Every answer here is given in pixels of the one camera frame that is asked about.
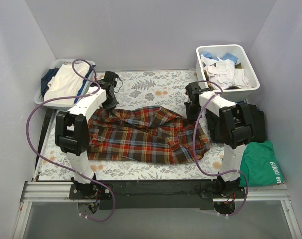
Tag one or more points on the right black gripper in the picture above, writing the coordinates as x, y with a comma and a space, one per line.
191, 107

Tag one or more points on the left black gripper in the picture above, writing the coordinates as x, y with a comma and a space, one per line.
111, 100

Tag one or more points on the plaid long sleeve shirt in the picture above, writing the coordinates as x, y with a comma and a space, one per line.
151, 134

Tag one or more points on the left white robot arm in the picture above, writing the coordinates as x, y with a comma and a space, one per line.
72, 133

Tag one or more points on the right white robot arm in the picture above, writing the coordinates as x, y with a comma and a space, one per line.
229, 174

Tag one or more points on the black folded shirt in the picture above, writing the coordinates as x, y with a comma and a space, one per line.
259, 124

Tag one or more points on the white folded garment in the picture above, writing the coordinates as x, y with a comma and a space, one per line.
66, 83

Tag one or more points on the white crumpled clothes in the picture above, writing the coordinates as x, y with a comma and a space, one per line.
226, 74

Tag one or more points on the grey perforated basket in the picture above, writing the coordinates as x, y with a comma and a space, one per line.
58, 63

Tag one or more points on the white plastic bin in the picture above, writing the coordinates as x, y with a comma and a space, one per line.
218, 51

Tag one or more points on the navy blue garment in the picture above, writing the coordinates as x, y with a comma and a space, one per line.
45, 80

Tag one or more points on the light blue garment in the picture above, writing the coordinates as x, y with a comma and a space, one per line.
226, 56

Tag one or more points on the green shirt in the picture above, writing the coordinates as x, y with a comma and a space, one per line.
260, 166

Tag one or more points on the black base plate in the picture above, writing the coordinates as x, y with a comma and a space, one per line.
148, 194

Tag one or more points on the aluminium frame rail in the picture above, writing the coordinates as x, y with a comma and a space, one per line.
58, 191

